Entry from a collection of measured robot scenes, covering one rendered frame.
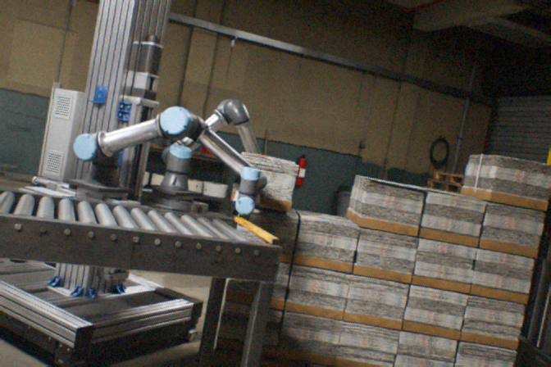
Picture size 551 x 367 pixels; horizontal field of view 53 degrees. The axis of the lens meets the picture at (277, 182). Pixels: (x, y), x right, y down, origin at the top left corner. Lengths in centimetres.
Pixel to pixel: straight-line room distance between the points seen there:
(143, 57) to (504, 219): 193
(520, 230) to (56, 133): 237
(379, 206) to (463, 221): 41
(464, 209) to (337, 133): 748
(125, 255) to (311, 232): 116
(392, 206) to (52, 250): 160
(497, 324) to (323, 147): 743
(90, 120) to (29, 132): 607
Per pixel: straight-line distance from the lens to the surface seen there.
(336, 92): 1016
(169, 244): 175
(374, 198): 268
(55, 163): 308
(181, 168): 297
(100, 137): 248
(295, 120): 981
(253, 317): 190
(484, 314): 294
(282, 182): 261
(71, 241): 172
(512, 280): 295
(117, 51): 292
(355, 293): 273
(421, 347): 289
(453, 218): 280
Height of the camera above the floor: 111
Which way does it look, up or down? 3 degrees down
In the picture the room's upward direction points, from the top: 10 degrees clockwise
